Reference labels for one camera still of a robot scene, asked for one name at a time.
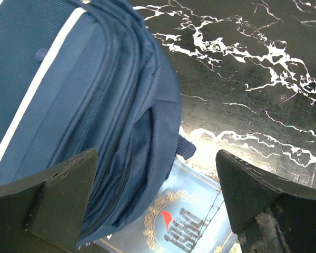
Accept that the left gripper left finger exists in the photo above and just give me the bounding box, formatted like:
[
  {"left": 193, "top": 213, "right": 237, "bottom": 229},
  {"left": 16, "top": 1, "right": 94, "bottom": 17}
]
[{"left": 0, "top": 149, "right": 97, "bottom": 252}]

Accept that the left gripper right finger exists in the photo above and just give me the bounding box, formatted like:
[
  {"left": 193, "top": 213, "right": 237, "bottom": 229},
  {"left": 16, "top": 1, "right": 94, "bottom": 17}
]
[{"left": 216, "top": 150, "right": 316, "bottom": 253}]

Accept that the blue 1984 book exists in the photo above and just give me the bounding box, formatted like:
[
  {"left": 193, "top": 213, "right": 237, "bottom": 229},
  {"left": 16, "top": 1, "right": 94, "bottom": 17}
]
[{"left": 97, "top": 160, "right": 237, "bottom": 253}]

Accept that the navy blue student backpack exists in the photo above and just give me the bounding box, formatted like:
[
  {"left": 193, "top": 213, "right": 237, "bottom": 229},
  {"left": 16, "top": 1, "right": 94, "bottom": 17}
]
[{"left": 0, "top": 1, "right": 196, "bottom": 251}]

